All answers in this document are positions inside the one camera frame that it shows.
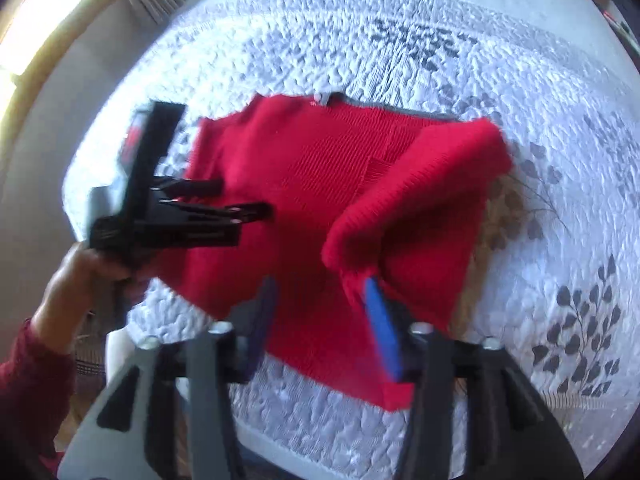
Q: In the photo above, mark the person's left hand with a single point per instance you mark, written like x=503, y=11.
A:
x=73, y=291

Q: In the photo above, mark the right gripper black left finger with purple pad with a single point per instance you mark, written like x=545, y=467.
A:
x=129, y=432

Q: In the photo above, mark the wooden window frame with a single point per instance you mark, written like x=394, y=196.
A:
x=40, y=67

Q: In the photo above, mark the red knitted sweater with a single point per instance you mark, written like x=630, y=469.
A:
x=357, y=192

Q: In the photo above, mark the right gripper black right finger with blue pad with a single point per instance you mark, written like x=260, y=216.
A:
x=510, y=432

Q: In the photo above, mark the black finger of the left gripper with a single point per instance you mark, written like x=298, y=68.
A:
x=181, y=225
x=173, y=188

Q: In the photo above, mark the white grey quilted bedspread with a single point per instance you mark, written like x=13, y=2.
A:
x=554, y=274

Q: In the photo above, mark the red sleeved left forearm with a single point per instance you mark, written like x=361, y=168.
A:
x=36, y=386

